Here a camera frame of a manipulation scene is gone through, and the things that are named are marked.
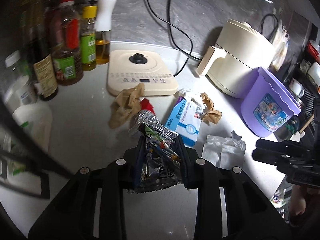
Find white cap oil sprayer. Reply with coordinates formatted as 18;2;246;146
95;0;117;64

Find black power cable left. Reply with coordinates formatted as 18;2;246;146
143;0;194;77

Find dark sauce bottle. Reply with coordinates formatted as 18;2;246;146
26;0;58;101

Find cream air fryer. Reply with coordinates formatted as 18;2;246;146
196;20;275;99

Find cream induction cooker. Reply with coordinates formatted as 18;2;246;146
107;49;178;96

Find white tissue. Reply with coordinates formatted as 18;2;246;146
201;131;246;170

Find large brown paper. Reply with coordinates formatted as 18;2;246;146
108;83;145;129

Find silver foil snack bag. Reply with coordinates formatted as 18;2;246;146
129;110;182;193

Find black hanging cable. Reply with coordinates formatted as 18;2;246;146
258;13;279;43

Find right hand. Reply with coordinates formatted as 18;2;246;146
289;185;319;216

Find small brown paper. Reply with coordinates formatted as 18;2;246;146
200;93;222;124

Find white cap small jar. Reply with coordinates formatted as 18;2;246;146
2;50;37;113

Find red wrapper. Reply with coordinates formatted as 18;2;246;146
139;98;155;114

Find black power cable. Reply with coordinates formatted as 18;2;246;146
166;0;203;61
143;0;194;77

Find black kitchen rack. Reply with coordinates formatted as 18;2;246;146
283;23;319;133

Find white plastic container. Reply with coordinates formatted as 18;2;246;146
12;102;53;152

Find yellow cap green label bottle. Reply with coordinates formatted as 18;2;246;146
80;5;97;71

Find hanging plastic bags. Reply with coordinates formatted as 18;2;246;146
270;20;290;72

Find red cap oil bottle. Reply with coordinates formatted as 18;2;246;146
50;0;84;86

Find purple plastic trash bin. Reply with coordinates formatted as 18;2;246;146
240;67;301;138

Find black power cable right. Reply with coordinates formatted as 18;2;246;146
166;0;203;61

